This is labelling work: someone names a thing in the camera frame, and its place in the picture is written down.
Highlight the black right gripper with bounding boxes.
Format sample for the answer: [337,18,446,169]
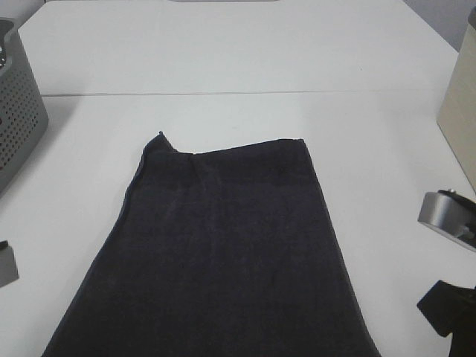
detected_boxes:
[417,280,475,357]

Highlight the dark grey towel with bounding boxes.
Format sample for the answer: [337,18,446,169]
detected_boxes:
[44,134,379,356]

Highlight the beige box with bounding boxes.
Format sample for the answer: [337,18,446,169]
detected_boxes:
[437,9,476,187]

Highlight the grey perforated laundry basket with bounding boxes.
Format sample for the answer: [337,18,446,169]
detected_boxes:
[1,18,49,190]

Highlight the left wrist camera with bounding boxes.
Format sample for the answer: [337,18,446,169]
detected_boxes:
[0,240,19,287]

